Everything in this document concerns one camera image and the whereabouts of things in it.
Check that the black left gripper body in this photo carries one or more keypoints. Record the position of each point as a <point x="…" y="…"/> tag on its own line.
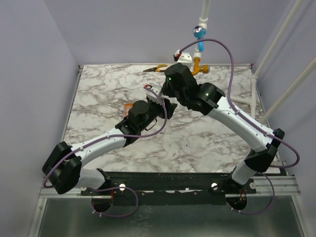
<point x="155" y="109"/>

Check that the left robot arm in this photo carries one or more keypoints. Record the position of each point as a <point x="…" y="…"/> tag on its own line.
<point x="64" y="168"/>

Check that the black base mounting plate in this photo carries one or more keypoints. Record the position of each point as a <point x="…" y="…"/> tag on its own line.
<point x="168" y="180"/>

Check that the orange label tea bottle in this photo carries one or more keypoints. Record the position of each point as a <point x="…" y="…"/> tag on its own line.
<point x="127" y="106"/>

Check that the orange plastic faucet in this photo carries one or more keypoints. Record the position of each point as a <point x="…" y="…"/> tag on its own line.
<point x="197" y="68"/>

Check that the yellow handled pliers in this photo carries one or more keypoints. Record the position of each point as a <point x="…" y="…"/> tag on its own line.
<point x="159" y="68"/>

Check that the aluminium rail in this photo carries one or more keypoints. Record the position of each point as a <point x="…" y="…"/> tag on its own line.
<point x="257" y="186"/>

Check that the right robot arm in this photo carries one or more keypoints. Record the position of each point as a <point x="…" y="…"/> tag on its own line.
<point x="211" y="101"/>

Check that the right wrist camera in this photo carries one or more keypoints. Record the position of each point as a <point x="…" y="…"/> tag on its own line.
<point x="183" y="58"/>

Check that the white PVC pipe frame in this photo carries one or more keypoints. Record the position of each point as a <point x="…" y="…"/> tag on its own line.
<point x="248" y="28"/>

